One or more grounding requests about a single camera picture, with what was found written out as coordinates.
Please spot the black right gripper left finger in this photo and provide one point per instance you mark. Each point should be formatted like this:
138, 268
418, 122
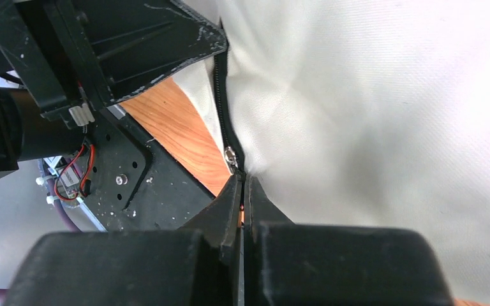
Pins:
217, 269

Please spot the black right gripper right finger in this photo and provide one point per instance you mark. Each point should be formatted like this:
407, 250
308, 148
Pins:
257, 208

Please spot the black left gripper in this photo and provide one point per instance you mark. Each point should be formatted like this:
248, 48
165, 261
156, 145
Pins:
68, 53

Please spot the beige canvas backpack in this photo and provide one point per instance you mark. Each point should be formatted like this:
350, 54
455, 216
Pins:
369, 113

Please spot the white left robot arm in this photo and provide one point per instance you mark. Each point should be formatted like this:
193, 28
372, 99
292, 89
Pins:
24, 133

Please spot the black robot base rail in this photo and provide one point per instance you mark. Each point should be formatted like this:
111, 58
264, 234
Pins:
136, 184

